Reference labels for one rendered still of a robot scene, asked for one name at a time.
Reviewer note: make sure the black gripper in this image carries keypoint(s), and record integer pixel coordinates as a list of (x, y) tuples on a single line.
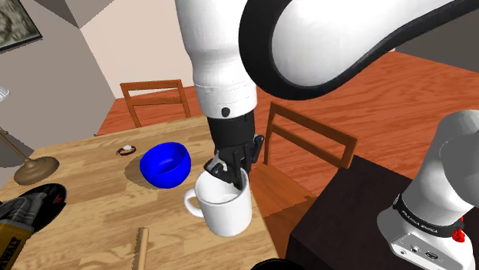
[(232, 131)]

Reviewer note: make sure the white mug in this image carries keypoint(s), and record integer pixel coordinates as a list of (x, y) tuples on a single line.
[(228, 211)]

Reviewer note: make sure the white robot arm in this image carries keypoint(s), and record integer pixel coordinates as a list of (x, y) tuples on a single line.
[(318, 41)]

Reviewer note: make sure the blue bowl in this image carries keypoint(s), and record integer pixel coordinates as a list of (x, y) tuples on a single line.
[(166, 168)]

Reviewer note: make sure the wooden chair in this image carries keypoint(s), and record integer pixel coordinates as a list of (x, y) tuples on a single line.
[(153, 101), (307, 136)]

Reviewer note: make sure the black round object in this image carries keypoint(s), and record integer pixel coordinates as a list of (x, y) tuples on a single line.
[(271, 264)]

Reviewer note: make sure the dark robot stand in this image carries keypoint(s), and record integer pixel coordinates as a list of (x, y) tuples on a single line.
[(336, 224)]

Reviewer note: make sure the wooden table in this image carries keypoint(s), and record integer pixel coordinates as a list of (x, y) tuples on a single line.
[(101, 209)]

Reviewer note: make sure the brass floor lamp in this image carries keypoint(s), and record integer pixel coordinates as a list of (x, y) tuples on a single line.
[(37, 170)]

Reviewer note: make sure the yellow black angle grinder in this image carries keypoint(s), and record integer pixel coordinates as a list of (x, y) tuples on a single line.
[(22, 213)]

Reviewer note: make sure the framed wall picture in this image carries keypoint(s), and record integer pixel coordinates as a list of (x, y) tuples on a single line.
[(15, 22)]

